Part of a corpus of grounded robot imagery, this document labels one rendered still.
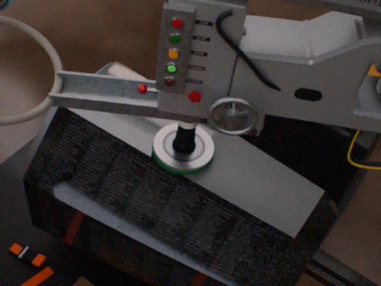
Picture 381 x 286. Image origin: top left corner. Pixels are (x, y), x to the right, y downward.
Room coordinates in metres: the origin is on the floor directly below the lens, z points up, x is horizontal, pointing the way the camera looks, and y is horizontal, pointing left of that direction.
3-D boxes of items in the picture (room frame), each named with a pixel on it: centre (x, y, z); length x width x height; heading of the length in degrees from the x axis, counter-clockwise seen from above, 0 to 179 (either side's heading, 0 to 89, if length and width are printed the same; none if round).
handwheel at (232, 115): (1.12, -0.11, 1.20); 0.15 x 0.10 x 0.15; 92
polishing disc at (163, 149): (1.24, 0.01, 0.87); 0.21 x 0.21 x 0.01
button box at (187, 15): (1.12, 0.08, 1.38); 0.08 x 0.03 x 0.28; 92
